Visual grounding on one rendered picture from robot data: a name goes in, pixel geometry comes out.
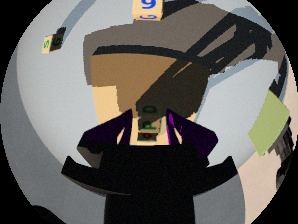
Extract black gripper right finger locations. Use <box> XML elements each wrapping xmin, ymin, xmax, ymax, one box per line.
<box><xmin>166</xmin><ymin>109</ymin><xmax>218</xmax><ymax>158</ymax></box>

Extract tan flat mat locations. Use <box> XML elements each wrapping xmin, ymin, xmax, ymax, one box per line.
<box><xmin>90</xmin><ymin>53</ymin><xmax>212</xmax><ymax>145</ymax></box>

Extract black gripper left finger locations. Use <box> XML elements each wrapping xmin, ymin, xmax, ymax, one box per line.
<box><xmin>80</xmin><ymin>109</ymin><xmax>133</xmax><ymax>145</ymax></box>

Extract tan block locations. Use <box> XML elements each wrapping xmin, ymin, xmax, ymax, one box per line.
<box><xmin>42</xmin><ymin>33</ymin><xmax>64</xmax><ymax>53</ymax></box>
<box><xmin>137</xmin><ymin>132</ymin><xmax>157</xmax><ymax>145</ymax></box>
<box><xmin>137</xmin><ymin>104</ymin><xmax>162</xmax><ymax>133</ymax></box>
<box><xmin>133</xmin><ymin>0</ymin><xmax>164</xmax><ymax>21</ymax></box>

